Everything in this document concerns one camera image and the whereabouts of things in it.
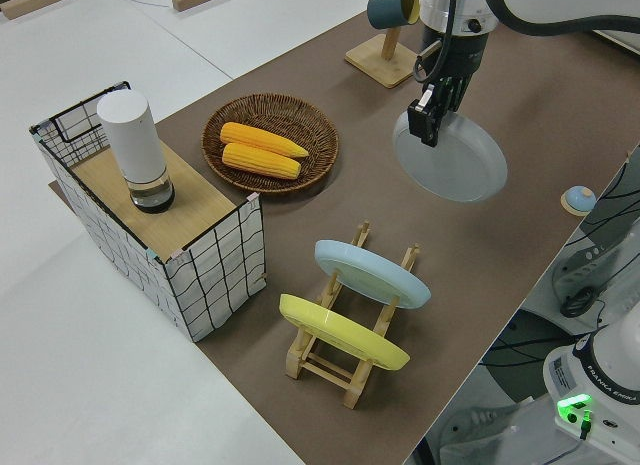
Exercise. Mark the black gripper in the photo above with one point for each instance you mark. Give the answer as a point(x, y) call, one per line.
point(465, 55)

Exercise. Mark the gray plate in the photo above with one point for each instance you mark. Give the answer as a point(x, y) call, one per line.
point(460, 160)

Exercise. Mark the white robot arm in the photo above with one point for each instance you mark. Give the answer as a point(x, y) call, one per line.
point(575, 5)

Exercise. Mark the light blue plate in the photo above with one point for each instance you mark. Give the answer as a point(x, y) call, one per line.
point(370, 275)

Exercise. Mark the yellow plate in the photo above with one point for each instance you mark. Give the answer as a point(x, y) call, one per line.
point(345, 335)

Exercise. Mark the low wooden plate rack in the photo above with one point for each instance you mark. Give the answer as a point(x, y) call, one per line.
point(320, 370)

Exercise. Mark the wooden mug tree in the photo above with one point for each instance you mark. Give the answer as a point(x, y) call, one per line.
point(380, 65)

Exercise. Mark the dark teal mug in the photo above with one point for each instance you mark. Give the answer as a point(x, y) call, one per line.
point(385, 7)

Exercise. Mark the small blue cup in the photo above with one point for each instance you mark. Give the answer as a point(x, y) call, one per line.
point(580, 197)

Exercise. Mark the brown table mat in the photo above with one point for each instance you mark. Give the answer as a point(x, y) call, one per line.
point(450, 285)

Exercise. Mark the brown wicker basket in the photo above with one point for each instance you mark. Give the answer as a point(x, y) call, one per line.
point(260, 110)

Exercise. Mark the yellow corn cob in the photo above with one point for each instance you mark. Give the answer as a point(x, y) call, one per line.
point(260, 137)
point(260, 160)

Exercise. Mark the wooden board lid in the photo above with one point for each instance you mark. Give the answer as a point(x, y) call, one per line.
point(190, 205)

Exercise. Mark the white cylinder bottle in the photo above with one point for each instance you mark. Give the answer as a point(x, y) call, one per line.
point(132, 140)

